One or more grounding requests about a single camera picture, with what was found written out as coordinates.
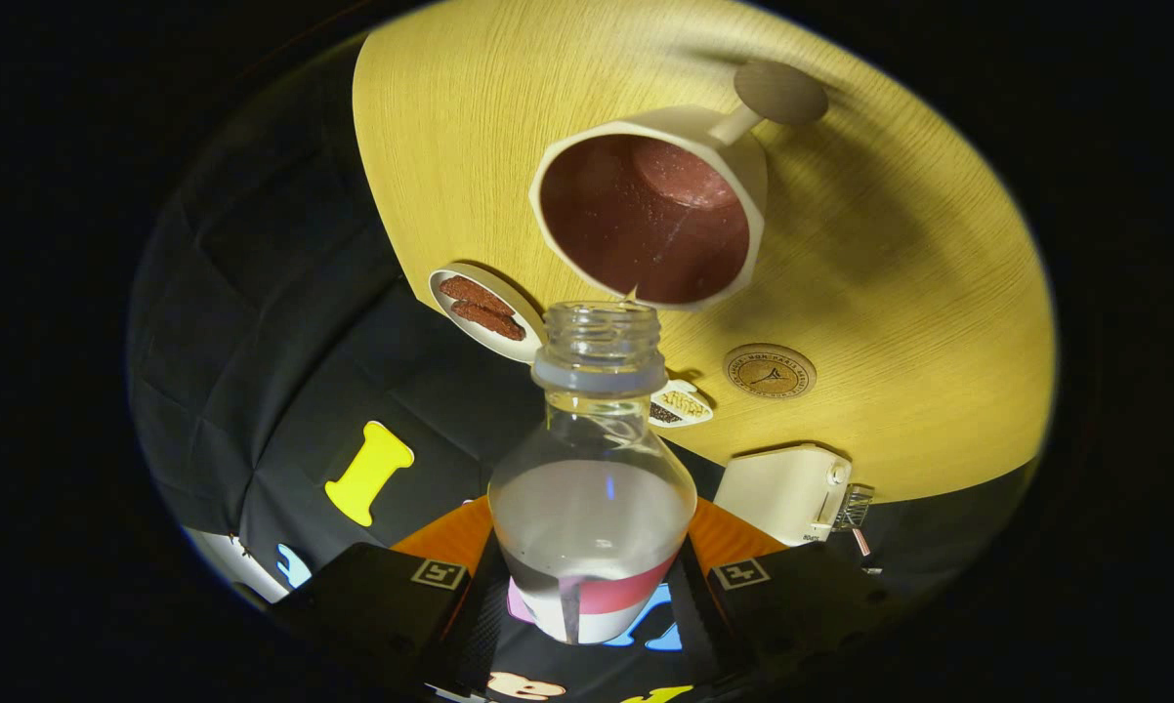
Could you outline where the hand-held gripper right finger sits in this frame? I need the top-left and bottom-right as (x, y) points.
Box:
(667, 498), (902, 686)

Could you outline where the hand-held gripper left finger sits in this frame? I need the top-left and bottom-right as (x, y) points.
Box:
(270, 496), (510, 694)

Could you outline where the clear juice bottle red label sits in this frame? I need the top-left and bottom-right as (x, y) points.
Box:
(487, 301), (698, 645)

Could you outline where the round cork coaster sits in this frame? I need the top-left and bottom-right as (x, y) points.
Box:
(723, 343), (818, 400)

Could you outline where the beige cup with wooden handle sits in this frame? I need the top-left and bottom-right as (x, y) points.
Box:
(528, 61), (829, 311)

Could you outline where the white toaster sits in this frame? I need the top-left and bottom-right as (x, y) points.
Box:
(713, 444), (854, 547)

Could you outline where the small white divided dish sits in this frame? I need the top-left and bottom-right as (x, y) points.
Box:
(649, 380), (715, 429)

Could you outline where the white oval plate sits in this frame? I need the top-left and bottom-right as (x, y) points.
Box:
(428, 262), (549, 365)

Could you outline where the red sausage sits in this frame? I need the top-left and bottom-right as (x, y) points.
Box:
(439, 275), (516, 318)
(450, 300), (527, 343)

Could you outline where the black backdrop cloth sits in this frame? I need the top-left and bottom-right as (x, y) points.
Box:
(128, 39), (1037, 703)

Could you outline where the wooden table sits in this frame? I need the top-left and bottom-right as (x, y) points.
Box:
(353, 0), (1057, 504)

